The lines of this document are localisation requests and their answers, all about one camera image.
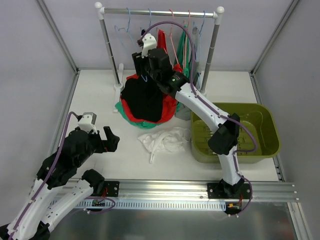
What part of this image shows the grey tank top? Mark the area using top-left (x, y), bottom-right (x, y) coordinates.
top-left (174, 26), bottom-right (203, 122)

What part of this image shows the black tank top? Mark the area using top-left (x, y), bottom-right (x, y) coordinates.
top-left (120, 29), bottom-right (165, 123)

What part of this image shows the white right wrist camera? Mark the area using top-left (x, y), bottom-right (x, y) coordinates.
top-left (137, 33), bottom-right (157, 58)

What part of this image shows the pink wire hanger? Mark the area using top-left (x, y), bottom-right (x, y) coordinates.
top-left (156, 25), bottom-right (183, 73)

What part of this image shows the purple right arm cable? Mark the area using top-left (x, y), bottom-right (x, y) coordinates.
top-left (142, 21), bottom-right (262, 221)

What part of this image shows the green tank top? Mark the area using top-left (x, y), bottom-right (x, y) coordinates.
top-left (115, 29), bottom-right (191, 129)

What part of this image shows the white tank top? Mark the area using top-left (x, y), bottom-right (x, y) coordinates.
top-left (137, 127), bottom-right (191, 164)

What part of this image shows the olive green plastic basket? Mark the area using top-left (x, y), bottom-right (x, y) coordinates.
top-left (191, 102), bottom-right (280, 164)

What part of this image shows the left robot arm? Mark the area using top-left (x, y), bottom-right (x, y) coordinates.
top-left (0, 126), bottom-right (120, 240)

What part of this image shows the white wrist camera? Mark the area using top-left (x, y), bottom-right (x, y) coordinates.
top-left (137, 33), bottom-right (157, 58)
top-left (78, 112), bottom-right (98, 134)

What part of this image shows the light blue wire hanger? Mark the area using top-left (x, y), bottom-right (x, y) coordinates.
top-left (114, 7), bottom-right (133, 48)

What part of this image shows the salmon wire hanger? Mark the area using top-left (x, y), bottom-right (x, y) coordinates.
top-left (182, 11), bottom-right (191, 70)

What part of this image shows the white slotted cable duct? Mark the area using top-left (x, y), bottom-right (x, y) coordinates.
top-left (51, 198), bottom-right (228, 211)

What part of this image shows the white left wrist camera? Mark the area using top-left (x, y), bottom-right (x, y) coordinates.
top-left (78, 112), bottom-right (98, 134)

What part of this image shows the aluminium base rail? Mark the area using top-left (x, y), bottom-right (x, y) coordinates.
top-left (109, 179), bottom-right (300, 202)

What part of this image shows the red tank top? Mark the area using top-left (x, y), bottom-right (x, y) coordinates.
top-left (120, 29), bottom-right (185, 124)

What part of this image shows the white silver clothes rack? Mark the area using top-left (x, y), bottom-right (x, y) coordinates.
top-left (94, 2), bottom-right (225, 101)

